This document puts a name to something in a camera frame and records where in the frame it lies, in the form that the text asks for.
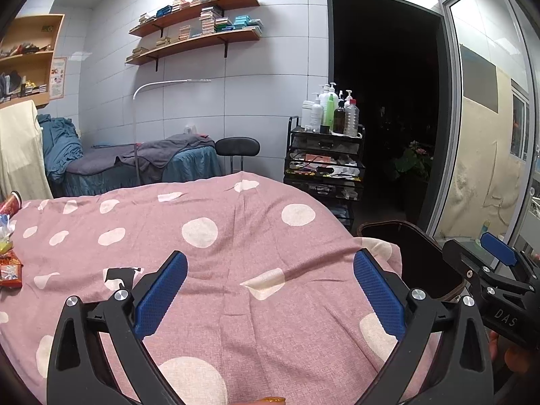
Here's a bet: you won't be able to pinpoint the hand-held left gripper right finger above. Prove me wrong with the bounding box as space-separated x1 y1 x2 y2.
353 249 494 405

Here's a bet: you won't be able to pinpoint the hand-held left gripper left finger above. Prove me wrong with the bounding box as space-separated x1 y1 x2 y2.
46 250 189 405

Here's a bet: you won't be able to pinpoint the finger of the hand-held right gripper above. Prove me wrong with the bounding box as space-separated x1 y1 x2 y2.
442 239 530 301
480 231 540 283

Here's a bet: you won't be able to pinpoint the dark waste bin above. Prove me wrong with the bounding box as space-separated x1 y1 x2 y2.
356 219 471 304

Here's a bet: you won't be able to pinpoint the person's right hand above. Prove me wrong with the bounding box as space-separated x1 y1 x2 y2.
489 331 532 374

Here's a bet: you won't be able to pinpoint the pink polka-dot blanket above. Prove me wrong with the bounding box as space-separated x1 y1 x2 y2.
0 171 448 405

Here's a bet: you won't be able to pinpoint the potted plant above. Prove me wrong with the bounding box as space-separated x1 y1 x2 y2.
390 140 433 182

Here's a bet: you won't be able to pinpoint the teal covered massage bed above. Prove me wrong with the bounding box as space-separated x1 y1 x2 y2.
46 134 223 198

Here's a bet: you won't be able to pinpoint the grey blanket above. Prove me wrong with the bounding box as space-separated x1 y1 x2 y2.
65 134 216 182

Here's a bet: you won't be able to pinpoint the red snack packet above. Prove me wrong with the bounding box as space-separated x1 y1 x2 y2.
0 251 24 290

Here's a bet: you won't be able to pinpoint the black trolley cart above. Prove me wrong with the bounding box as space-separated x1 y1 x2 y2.
283 116 366 233

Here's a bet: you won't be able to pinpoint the black stool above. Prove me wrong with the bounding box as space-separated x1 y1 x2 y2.
215 137 261 174

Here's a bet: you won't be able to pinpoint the red paper cup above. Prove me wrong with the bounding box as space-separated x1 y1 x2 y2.
0 192 23 218

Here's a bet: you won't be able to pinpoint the clear bottle red cap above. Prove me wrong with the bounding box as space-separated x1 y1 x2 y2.
344 99 360 137

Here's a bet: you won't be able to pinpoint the dark brown bottle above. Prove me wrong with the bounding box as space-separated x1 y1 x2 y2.
333 101 347 133

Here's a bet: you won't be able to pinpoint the blue bedding pile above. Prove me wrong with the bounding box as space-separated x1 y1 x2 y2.
37 114 83 182

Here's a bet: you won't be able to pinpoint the cream towel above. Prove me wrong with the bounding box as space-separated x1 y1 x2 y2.
0 100 53 203

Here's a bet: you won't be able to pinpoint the tall white pump bottle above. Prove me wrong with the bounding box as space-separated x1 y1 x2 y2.
318 82 340 106

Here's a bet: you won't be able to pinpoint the white arc floor lamp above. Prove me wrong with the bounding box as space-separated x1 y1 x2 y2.
133 79 212 187

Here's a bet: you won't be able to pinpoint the wooden cubby shelf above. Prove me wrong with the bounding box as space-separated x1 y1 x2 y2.
0 13 65 108

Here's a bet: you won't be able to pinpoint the glass door with frame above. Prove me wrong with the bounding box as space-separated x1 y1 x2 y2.
426 0 540 262

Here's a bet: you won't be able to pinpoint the wall poster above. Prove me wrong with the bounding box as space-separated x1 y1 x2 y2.
50 57 67 100

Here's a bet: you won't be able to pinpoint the wooden wall shelf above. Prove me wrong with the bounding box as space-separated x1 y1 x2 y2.
125 29 262 72
129 0 259 38

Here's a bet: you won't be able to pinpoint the wooden wall shelves with boxes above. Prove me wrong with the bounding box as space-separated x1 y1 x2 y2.
132 6 263 57

